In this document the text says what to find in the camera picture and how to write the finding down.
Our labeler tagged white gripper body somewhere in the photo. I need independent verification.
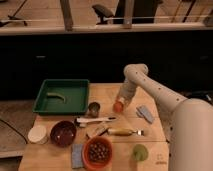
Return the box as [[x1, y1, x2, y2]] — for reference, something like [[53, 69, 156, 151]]
[[116, 79, 137, 108]]

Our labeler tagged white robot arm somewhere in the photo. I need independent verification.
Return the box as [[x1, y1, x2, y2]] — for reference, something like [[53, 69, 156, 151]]
[[117, 64, 213, 171]]

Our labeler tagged small metal cup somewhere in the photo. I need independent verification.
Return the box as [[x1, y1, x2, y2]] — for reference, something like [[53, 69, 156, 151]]
[[88, 102, 100, 118]]

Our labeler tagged green plastic cup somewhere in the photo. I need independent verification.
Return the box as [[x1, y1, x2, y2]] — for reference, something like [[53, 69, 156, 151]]
[[132, 144, 148, 161]]

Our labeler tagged blue grey cloth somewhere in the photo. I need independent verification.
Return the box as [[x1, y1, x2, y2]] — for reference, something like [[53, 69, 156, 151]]
[[136, 106, 154, 124]]

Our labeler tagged orange bowl of nuts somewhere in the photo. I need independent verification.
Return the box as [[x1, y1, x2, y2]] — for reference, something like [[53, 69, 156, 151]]
[[82, 136, 112, 171]]

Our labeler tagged green plastic tray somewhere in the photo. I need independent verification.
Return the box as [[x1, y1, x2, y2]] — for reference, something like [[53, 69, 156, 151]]
[[33, 79, 90, 116]]

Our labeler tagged dark red bowl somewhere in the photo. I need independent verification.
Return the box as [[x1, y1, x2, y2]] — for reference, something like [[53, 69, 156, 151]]
[[50, 121, 77, 148]]

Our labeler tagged black blue device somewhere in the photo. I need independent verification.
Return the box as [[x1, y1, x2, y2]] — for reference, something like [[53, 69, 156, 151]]
[[190, 91, 213, 105]]

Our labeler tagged green banana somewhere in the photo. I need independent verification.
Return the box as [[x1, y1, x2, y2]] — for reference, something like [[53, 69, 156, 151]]
[[47, 92, 66, 103]]

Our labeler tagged white handled knife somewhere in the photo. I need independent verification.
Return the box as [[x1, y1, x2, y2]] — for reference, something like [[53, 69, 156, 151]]
[[74, 117, 116, 127]]

